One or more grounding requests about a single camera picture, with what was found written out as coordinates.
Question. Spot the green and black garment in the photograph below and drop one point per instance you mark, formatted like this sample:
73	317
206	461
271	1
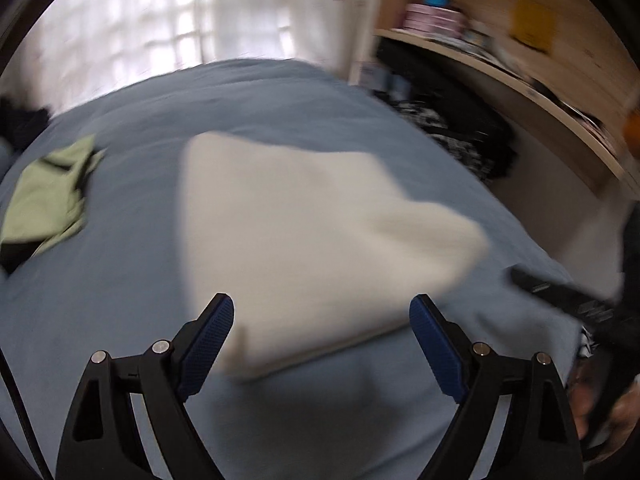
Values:
48	204

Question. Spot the pink boxes on shelf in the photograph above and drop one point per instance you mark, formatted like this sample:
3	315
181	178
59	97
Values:
434	20

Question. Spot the black clothing pile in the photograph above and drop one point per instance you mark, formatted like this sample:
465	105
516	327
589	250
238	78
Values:
20	127

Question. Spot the person right hand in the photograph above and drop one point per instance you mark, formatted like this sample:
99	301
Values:
598	406

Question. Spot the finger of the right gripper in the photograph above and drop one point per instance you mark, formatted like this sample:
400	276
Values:
563	297

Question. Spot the cream fuzzy cardigan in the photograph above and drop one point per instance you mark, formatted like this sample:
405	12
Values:
318	251

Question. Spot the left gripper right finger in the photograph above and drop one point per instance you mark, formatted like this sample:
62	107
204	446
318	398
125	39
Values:
539	438

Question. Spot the wooden wall shelf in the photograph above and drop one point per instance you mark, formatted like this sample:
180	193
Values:
555	67

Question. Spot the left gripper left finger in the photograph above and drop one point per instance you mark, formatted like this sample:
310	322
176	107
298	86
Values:
101	438

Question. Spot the blue bed blanket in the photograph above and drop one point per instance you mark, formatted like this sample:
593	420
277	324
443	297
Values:
373	411

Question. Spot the white floral curtain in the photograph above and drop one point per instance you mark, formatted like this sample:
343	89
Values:
81	49

